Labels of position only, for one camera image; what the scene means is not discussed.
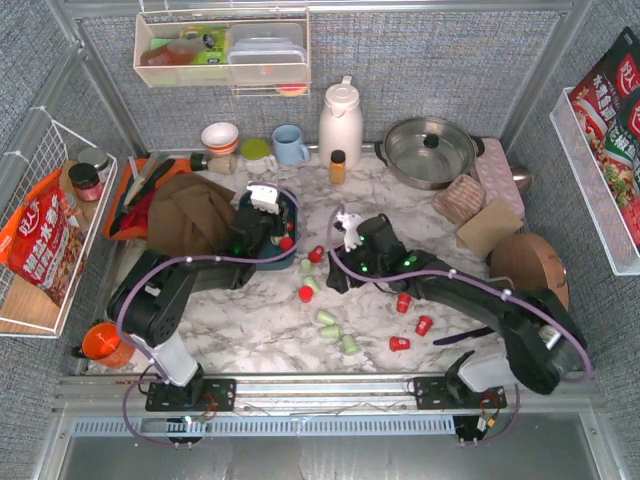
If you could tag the white thermos jug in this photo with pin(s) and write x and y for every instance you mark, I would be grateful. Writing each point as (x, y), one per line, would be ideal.
(341, 124)

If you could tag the striped pink cloth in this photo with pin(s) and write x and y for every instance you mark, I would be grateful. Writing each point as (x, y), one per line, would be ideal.
(461, 200)

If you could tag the red capsule left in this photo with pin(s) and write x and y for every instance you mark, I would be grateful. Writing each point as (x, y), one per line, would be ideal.
(305, 294)

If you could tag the pink egg tray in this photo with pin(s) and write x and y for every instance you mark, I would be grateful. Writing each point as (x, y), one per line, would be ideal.
(492, 171)

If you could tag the pepper grinder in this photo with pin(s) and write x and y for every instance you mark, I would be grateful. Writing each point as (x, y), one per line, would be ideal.
(200, 161)

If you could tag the silver lidded jar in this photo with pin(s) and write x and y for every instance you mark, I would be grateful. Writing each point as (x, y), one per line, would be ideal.
(98, 158)

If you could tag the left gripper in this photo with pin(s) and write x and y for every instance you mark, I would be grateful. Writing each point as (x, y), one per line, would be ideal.
(273, 228)

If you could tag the red capsule far right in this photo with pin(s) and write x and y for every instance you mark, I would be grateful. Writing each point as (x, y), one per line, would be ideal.
(403, 303)

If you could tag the red capsule in basket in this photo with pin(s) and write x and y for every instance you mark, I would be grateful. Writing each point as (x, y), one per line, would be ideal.
(286, 243)

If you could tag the steel pot with lid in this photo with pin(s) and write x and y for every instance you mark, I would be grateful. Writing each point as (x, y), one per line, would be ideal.
(428, 153)

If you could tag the green capsule bottom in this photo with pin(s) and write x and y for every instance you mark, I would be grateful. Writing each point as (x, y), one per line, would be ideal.
(350, 347)

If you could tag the orange spice bottle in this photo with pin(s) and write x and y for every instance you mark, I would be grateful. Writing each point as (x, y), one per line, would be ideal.
(337, 169)

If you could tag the white wire basket left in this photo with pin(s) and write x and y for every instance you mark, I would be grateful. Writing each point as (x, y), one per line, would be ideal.
(26, 311)

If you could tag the green capsule lower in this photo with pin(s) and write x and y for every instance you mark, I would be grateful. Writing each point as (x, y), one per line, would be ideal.
(330, 332)

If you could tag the silver ladle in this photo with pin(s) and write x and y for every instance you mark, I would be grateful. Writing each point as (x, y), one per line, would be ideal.
(522, 177)

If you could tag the green packaged bottle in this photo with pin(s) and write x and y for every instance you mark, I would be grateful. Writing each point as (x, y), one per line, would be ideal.
(214, 44)

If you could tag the teal storage basket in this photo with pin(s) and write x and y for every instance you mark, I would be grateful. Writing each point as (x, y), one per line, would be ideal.
(273, 258)

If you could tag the red cloth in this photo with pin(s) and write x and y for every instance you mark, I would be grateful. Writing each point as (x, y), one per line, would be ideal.
(135, 223)

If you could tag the brown cloth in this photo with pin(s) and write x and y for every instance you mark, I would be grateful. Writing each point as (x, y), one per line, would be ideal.
(190, 215)

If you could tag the white handled knife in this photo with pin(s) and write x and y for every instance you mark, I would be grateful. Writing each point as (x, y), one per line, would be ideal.
(140, 179)

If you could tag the clear plastic containers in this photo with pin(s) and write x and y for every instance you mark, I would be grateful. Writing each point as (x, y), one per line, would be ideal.
(267, 53)

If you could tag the green capsule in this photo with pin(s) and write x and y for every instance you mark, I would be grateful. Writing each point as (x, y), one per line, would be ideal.
(350, 347)
(330, 332)

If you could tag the red capsule right middle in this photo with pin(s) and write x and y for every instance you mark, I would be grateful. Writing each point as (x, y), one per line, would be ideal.
(424, 325)

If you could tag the red snack bag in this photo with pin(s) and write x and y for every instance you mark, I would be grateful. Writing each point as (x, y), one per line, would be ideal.
(39, 243)

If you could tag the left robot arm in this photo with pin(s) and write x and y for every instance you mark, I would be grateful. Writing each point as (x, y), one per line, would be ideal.
(149, 303)

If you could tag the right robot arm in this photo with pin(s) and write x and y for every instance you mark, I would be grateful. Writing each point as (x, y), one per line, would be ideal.
(542, 344)

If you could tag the red capsule right lower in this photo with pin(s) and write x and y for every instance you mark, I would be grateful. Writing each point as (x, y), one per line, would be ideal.
(399, 344)

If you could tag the green lid cup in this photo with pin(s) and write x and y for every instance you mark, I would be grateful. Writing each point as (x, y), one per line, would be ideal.
(257, 156)

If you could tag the orange mug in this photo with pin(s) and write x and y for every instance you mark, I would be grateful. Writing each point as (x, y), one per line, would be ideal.
(102, 344)

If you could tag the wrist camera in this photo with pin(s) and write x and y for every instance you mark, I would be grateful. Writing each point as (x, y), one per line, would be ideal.
(264, 197)
(348, 224)

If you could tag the round wooden board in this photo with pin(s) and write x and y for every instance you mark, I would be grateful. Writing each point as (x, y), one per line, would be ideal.
(529, 262)

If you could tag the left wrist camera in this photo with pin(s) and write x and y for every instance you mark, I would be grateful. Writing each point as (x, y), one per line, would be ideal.
(264, 197)

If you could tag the orange tray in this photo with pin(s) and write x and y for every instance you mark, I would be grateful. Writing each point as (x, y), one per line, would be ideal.
(132, 170)

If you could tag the purple spoon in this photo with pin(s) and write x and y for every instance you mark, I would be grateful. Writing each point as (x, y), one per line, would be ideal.
(477, 333)

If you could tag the blue mug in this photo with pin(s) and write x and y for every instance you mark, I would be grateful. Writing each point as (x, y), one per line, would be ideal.
(288, 146)

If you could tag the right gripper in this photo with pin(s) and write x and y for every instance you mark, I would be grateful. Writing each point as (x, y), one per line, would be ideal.
(347, 257)

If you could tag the cream wall shelf basket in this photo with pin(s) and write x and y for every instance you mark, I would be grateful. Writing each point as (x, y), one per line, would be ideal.
(162, 58)

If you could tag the white orange bowl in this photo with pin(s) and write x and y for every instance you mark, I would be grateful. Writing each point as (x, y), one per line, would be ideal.
(220, 138)

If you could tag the brown paper square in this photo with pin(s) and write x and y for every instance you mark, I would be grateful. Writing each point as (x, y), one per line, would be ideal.
(487, 228)

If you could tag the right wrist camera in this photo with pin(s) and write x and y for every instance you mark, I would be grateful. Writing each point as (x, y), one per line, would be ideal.
(348, 224)

